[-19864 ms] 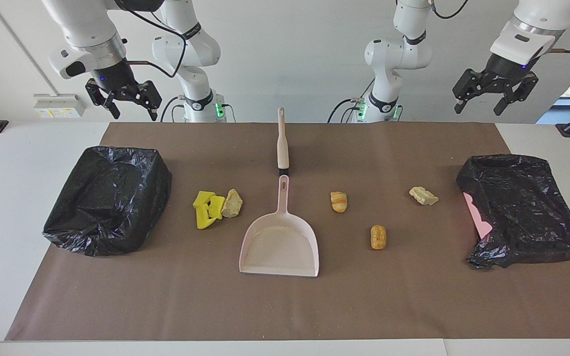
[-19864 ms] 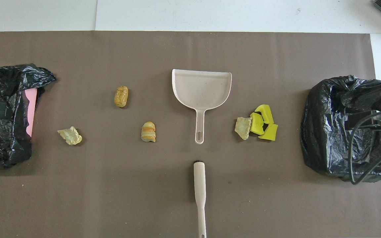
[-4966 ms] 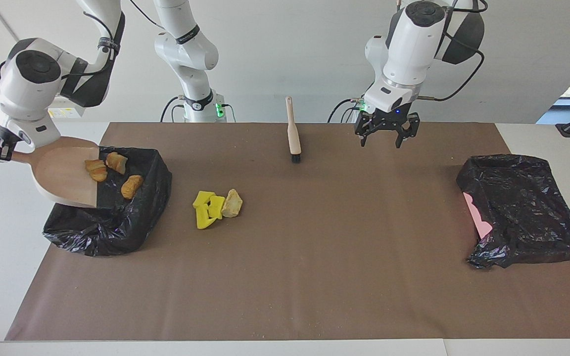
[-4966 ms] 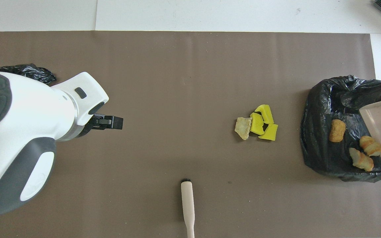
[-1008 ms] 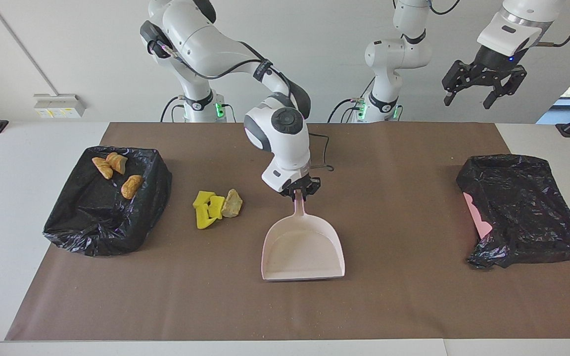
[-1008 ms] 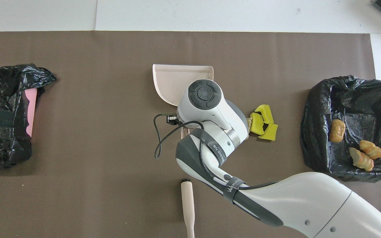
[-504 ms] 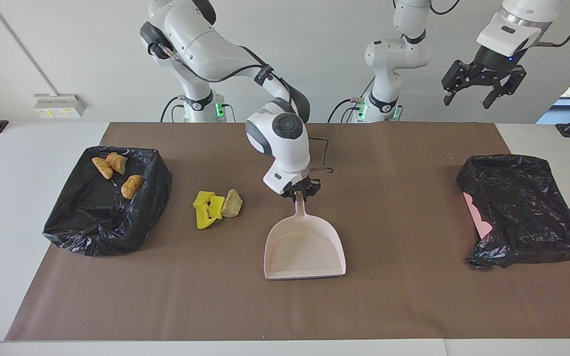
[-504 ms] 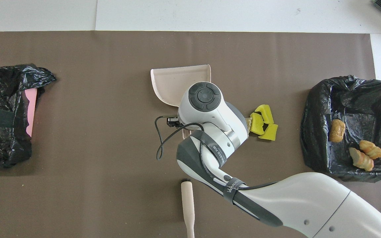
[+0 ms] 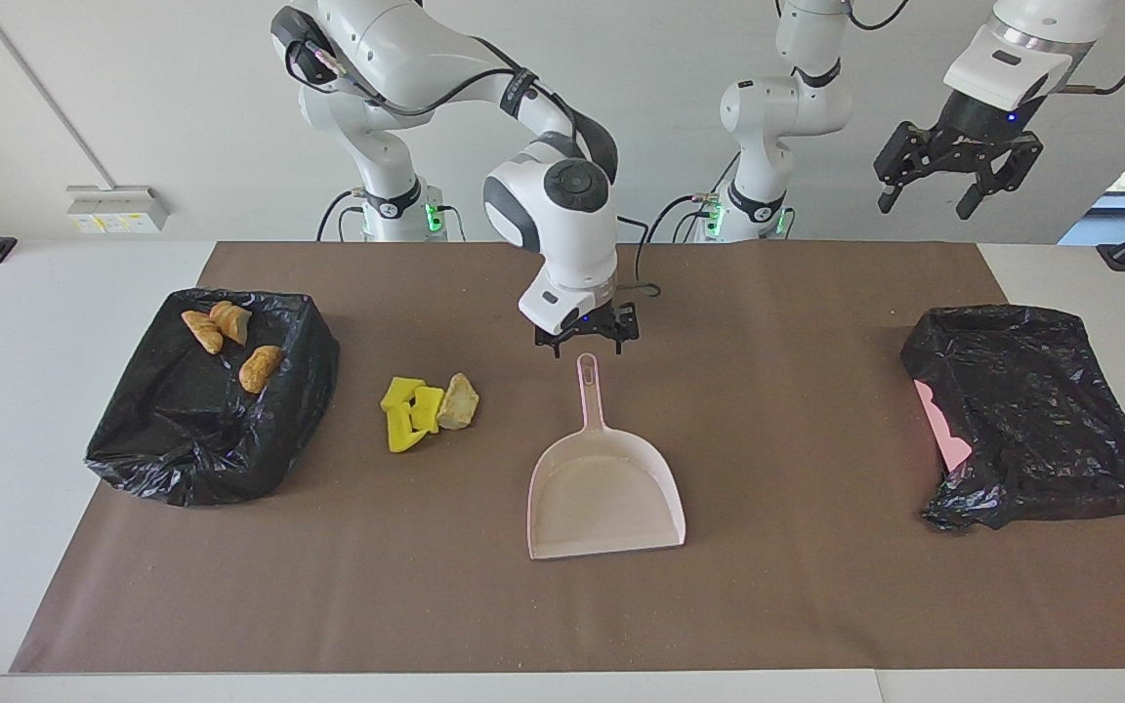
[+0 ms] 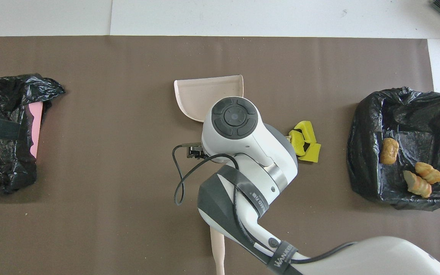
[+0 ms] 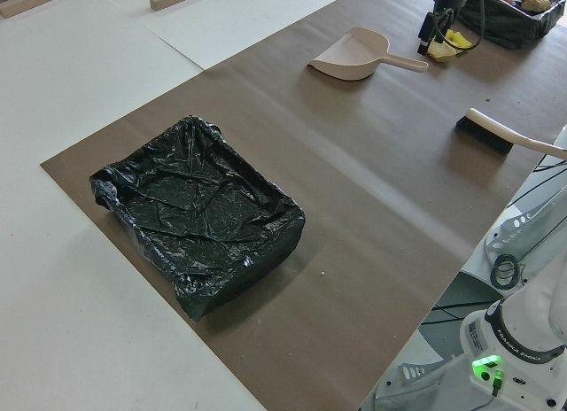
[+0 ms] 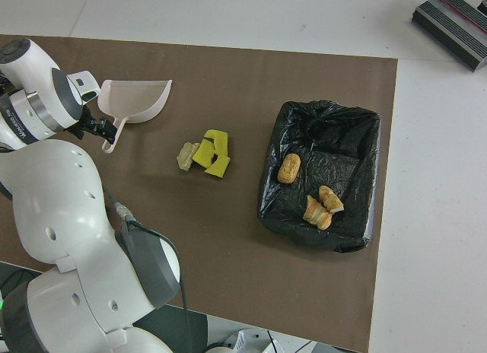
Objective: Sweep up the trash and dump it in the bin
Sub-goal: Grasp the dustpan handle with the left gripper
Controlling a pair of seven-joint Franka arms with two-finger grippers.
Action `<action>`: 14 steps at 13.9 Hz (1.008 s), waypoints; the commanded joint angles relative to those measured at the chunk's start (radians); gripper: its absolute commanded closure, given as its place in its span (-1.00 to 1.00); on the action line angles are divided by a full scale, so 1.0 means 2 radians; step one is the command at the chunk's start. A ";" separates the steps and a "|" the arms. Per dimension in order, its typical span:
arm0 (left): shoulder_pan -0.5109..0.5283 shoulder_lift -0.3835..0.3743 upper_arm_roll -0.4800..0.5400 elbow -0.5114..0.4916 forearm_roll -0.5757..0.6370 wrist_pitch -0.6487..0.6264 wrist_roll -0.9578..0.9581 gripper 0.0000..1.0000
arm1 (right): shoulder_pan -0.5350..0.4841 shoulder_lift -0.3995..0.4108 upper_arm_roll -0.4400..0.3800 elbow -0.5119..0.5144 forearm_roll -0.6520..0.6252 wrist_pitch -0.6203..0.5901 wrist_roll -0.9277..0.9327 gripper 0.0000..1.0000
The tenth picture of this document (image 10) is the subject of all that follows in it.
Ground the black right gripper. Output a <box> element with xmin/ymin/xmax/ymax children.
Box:
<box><xmin>187</xmin><ymin>142</ymin><xmax>205</xmax><ymax>159</ymax></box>

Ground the beige plastic dustpan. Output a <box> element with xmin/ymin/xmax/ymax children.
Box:
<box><xmin>173</xmin><ymin>74</ymin><xmax>244</xmax><ymax>123</ymax></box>

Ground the beige hand brush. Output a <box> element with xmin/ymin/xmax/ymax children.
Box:
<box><xmin>209</xmin><ymin>228</ymin><xmax>226</xmax><ymax>275</ymax></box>

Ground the yellow sponge piece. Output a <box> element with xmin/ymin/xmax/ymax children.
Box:
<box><xmin>298</xmin><ymin>143</ymin><xmax>322</xmax><ymax>163</ymax></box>
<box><xmin>289</xmin><ymin>130</ymin><xmax>306</xmax><ymax>157</ymax></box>
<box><xmin>294</xmin><ymin>121</ymin><xmax>317</xmax><ymax>144</ymax></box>

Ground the brown toy bread roll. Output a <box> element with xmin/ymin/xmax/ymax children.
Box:
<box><xmin>380</xmin><ymin>137</ymin><xmax>400</xmax><ymax>165</ymax></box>

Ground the pale crinkled toy pastry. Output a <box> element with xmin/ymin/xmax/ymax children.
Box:
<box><xmin>402</xmin><ymin>170</ymin><xmax>433</xmax><ymax>199</ymax></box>

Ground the pink plastic bin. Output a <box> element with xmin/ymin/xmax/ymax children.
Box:
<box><xmin>28</xmin><ymin>102</ymin><xmax>44</xmax><ymax>158</ymax></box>

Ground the black plastic trash bag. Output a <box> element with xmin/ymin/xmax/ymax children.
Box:
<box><xmin>346</xmin><ymin>87</ymin><xmax>440</xmax><ymax>212</ymax></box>

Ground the brown paper table mat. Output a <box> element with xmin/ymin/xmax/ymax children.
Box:
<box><xmin>0</xmin><ymin>36</ymin><xmax>440</xmax><ymax>275</ymax></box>

